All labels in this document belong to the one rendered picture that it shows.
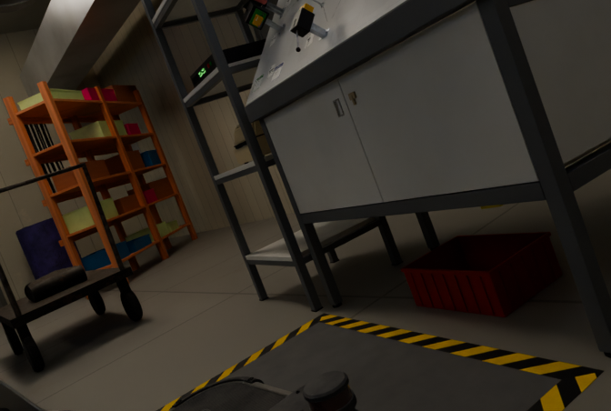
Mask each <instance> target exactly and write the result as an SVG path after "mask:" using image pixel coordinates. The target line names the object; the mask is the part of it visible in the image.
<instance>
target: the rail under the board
mask: <svg viewBox="0 0 611 411"><path fill-rule="evenodd" d="M475 1H476V0H409V1H407V2H405V3H404V4H402V5H400V6H399V7H398V8H397V9H395V10H394V11H392V12H391V13H389V14H387V15H385V16H384V17H382V18H381V19H379V20H378V21H376V22H375V23H373V24H372V25H370V26H369V27H367V28H366V29H364V30H363V31H361V32H360V33H358V34H357V35H355V36H353V37H352V38H350V39H348V40H347V41H345V42H344V43H343V44H341V45H340V46H338V47H337V48H335V49H334V50H332V51H331V52H329V53H327V54H326V55H324V56H322V57H321V58H319V59H318V60H316V61H315V62H314V63H313V64H311V65H309V66H307V67H306V68H304V69H303V70H301V71H300V72H298V73H297V74H295V75H293V76H292V77H290V78H288V79H287V80H285V81H284V82H283V83H282V84H280V85H278V86H277V87H275V88H274V89H272V90H270V91H269V92H267V93H266V94H264V95H262V96H261V97H259V98H258V99H256V100H255V101H254V102H253V103H251V104H249V105H247V106H246V107H245V112H246V114H247V117H248V119H249V122H250V123H253V122H255V121H258V120H260V119H262V118H264V117H267V116H268V115H271V114H273V113H274V112H276V111H277V110H279V109H281V108H283V107H285V106H286V105H289V104H291V103H293V102H294V101H295V100H297V99H299V98H301V97H302V96H304V95H307V94H309V93H310V92H312V91H314V90H316V89H317V88H318V87H320V86H322V85H325V84H326V83H328V82H330V81H332V80H334V79H335V78H337V77H339V76H340V75H343V74H344V73H346V72H348V71H350V70H352V69H353V68H355V67H357V66H359V65H361V64H363V63H364V62H366V61H368V60H369V59H371V58H373V57H375V56H377V55H379V54H381V53H383V52H385V50H387V49H389V48H391V47H393V46H394V45H397V44H399V43H401V42H402V41H404V40H406V39H407V38H409V37H410V36H412V35H415V34H417V33H419V32H420V31H422V30H424V29H426V28H428V27H429V26H430V25H433V24H435V23H436V22H438V21H440V20H442V19H444V18H445V17H447V16H449V15H451V14H453V13H454V12H456V11H458V10H460V9H461V8H463V7H465V6H467V5H469V4H471V3H473V2H475Z"/></svg>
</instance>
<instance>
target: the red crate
mask: <svg viewBox="0 0 611 411"><path fill-rule="evenodd" d="M550 236H551V233H550V232H536V233H514V234H492V235H470V236H456V237H454V238H452V239H451V240H449V241H447V242H445V243H444V244H442V245H441V246H439V247H437V248H436V249H434V250H432V251H430V252H429V253H427V254H425V255H424V256H421V257H419V258H418V259H417V260H415V261H414V262H412V263H410V264H409V265H407V266H404V267H403V268H401V272H404V273H405V276H406V280H407V283H408V284H409V287H410V290H411V292H412V295H413V298H414V299H415V302H416V305H417V306H424V307H431V308H438V309H445V310H452V311H459V312H467V313H473V314H480V315H488V316H501V317H507V316H508V315H510V314H511V313H512V312H514V311H515V310H516V309H518V308H519V307H520V306H521V305H522V304H524V303H525V302H526V301H528V300H529V299H530V298H532V297H533V296H535V295H536V294H537V293H539V292H540V291H541V290H543V289H544V288H545V287H547V286H548V285H550V284H551V283H552V282H554V281H555V280H557V279H558V278H559V277H560V276H561V275H562V272H561V269H560V266H559V264H558V261H557V259H556V254H555V251H554V248H553V246H552V244H551V241H550V238H549V237H550Z"/></svg>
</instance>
